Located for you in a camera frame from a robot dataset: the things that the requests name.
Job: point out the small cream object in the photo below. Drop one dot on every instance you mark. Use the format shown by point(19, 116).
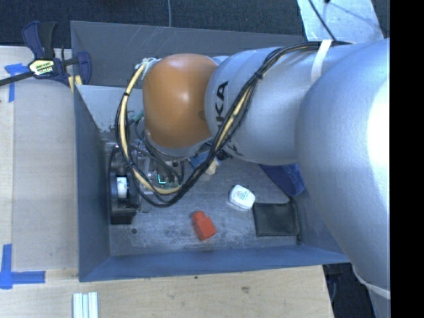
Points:
point(212, 168)

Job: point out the grey metal bin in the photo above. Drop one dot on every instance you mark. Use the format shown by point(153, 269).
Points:
point(92, 177)

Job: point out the red toy block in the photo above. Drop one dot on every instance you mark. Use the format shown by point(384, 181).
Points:
point(205, 228)

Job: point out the white oval floss box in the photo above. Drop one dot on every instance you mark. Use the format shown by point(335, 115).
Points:
point(242, 196)

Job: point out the pale wood board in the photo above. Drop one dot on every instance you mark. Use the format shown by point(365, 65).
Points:
point(43, 164)

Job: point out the dark green cloth pouch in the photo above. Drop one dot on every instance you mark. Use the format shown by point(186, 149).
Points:
point(275, 220)

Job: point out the blue cloth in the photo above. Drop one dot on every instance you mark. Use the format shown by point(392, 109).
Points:
point(287, 177)

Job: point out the black cylinder on white bracket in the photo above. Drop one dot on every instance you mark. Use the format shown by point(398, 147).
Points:
point(122, 187)

